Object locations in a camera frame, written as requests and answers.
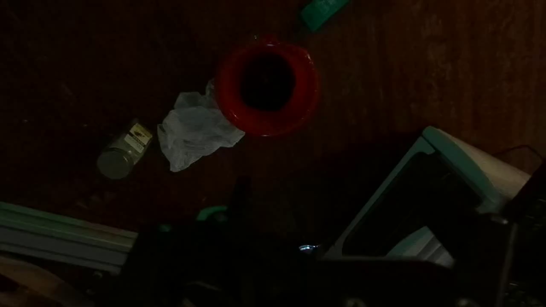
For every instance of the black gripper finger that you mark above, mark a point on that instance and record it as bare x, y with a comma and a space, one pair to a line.
239, 206

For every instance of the white crumpled napkin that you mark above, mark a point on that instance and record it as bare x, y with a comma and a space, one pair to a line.
195, 129

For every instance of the red plastic bowl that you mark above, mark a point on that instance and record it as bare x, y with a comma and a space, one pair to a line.
267, 88

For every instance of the small glass spice jar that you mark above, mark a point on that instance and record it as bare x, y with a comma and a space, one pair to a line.
118, 159

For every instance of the green flat ruler strip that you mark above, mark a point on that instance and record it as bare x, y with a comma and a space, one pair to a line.
320, 13

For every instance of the aluminium extrusion robot base frame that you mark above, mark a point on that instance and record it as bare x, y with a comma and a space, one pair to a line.
57, 238

